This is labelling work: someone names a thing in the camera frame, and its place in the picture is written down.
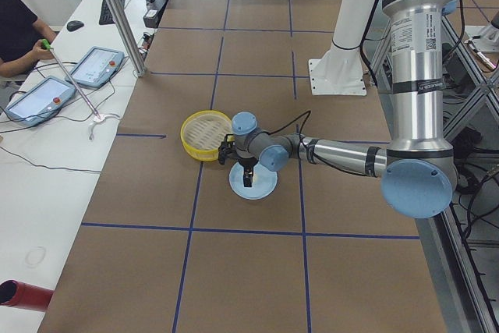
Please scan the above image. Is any aluminium frame post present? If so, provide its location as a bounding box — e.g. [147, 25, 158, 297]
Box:
[106, 0, 146, 77]

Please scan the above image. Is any near blue teach pendant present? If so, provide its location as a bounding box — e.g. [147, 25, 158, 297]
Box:
[5, 76, 76, 126]

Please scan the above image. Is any blue teach pendant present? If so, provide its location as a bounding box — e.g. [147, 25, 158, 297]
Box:
[5, 76, 76, 126]
[70, 46, 125, 88]

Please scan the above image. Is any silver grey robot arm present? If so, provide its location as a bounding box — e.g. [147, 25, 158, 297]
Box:
[219, 0, 458, 218]

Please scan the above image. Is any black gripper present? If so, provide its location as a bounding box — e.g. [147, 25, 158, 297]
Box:
[239, 158, 256, 188]

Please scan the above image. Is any red cylinder tube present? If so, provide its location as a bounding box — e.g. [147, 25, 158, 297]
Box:
[1, 280, 54, 312]

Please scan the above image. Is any black power box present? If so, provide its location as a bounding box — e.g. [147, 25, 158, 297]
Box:
[143, 0, 167, 28]

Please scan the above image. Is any black camera cable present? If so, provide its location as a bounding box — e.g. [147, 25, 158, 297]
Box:
[268, 109, 313, 137]

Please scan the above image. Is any light blue plate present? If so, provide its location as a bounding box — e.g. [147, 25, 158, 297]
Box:
[228, 162, 278, 200]

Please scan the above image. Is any black computer mouse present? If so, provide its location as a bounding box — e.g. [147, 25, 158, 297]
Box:
[66, 20, 84, 32]

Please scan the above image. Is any metal rod green handle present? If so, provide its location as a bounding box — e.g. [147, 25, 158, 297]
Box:
[41, 39, 104, 123]

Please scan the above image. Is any black keyboard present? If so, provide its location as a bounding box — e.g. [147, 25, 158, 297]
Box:
[98, 0, 127, 26]

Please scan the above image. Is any far blue teach pendant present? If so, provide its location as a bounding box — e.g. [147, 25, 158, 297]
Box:
[70, 46, 125, 88]

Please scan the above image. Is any yellow rimmed bamboo steamer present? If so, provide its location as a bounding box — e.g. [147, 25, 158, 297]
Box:
[180, 110, 232, 161]

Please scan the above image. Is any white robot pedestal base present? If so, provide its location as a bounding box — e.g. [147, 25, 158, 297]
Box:
[309, 0, 379, 96]

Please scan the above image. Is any seated person in black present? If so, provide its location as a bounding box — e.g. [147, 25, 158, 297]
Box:
[1, 0, 56, 78]

